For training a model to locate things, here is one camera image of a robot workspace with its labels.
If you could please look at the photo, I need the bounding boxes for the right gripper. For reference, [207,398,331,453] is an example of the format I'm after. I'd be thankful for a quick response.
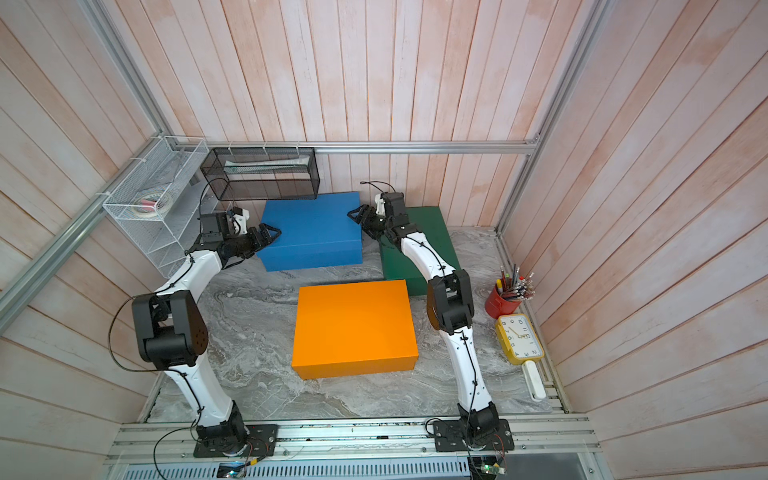
[346,205,393,240]

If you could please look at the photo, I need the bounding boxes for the blue shoebox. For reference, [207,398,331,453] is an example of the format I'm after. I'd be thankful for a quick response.
[257,192,363,272]

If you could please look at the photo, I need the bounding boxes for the green shoebox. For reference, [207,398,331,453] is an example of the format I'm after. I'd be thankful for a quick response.
[379,205,463,296]

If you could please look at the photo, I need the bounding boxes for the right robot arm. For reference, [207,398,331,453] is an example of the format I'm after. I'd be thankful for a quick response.
[347,192,500,446]

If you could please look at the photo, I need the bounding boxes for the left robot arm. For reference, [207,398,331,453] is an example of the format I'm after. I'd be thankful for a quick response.
[131,208,282,456]

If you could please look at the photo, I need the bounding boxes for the paper in black basket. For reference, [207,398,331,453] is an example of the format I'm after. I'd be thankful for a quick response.
[223,155,311,175]

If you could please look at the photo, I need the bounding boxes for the tape roll in shelf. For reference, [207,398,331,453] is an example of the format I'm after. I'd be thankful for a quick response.
[130,191,174,219]

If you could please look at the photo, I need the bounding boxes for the orange shoebox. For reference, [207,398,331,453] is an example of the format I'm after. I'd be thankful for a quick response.
[291,280,419,380]

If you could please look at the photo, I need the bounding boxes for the red pencil cup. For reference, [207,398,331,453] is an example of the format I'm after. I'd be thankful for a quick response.
[484,286,522,319]

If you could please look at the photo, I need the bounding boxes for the pencils in cup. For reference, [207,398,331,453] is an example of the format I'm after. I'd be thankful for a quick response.
[495,264,535,301]

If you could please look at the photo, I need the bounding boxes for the yellow clock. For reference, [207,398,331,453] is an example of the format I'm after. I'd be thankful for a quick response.
[495,314,545,365]

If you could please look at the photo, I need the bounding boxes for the white remote control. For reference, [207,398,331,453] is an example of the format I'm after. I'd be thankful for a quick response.
[521,360,548,402]

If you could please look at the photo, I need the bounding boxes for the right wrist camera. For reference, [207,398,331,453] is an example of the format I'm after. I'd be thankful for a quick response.
[374,193,386,217]

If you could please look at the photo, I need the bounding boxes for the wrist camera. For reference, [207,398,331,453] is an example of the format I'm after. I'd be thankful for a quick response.
[231,207,250,236]
[374,193,386,217]

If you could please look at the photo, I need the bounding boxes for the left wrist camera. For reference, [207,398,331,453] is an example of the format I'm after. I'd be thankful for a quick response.
[231,207,250,236]

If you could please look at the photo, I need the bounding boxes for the black wire mesh basket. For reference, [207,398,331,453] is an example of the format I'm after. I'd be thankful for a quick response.
[201,146,320,201]

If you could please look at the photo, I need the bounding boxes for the white wire mesh shelf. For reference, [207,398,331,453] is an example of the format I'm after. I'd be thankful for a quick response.
[103,136,224,279]

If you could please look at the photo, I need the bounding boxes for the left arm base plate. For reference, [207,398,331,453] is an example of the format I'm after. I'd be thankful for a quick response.
[193,424,279,458]

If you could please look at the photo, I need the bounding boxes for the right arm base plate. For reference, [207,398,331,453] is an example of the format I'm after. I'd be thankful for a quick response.
[424,418,515,453]

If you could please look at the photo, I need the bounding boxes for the aluminium rail frame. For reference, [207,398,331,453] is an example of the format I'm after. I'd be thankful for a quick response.
[104,414,602,465]

